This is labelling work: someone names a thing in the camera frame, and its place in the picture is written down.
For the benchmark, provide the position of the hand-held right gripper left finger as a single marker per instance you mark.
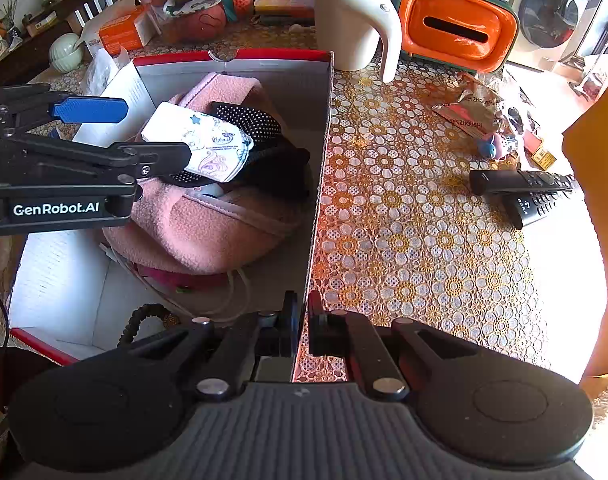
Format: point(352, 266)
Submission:
point(291, 330)

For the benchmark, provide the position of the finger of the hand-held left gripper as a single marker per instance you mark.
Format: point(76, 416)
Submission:
point(153, 155)
point(88, 109)

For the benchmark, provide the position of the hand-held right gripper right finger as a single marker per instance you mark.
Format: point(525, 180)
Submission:
point(318, 330)

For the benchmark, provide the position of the printed white face mask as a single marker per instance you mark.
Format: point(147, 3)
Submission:
point(203, 140)

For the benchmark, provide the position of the pink fleece hat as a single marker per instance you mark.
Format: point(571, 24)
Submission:
point(208, 240)

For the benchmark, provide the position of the pink plush penguin toy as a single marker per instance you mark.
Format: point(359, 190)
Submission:
point(183, 277)

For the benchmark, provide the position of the black studded cloth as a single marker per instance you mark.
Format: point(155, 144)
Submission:
point(279, 170)

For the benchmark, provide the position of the red shoe box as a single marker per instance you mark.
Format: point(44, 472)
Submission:
point(289, 85)

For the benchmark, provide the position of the crumpled white plastic bag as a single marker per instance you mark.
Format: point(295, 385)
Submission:
point(103, 72)

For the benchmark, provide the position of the pale green pumpkin jar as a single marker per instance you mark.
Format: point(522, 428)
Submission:
point(66, 54)

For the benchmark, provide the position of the wooden television cabinet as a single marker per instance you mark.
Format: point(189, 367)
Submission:
point(18, 62)

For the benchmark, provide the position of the orange and white carton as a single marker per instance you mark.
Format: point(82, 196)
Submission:
point(123, 32)

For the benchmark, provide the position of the white router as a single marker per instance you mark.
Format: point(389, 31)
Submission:
point(93, 10)

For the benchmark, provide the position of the brown ball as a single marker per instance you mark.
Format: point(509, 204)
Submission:
point(203, 22)

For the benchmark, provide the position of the black remote control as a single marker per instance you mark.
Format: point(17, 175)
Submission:
point(519, 181)
point(539, 207)

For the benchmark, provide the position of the small blue pink toy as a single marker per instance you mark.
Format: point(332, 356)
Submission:
point(491, 145)

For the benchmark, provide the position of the foil snack wrapper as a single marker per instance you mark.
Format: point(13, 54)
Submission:
point(469, 110)

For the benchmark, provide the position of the small yellow box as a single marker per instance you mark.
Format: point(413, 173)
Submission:
point(544, 159)

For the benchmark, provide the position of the orange and green tissue box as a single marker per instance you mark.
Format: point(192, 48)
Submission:
point(454, 25)

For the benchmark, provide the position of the washing machine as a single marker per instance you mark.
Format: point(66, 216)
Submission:
point(549, 10)

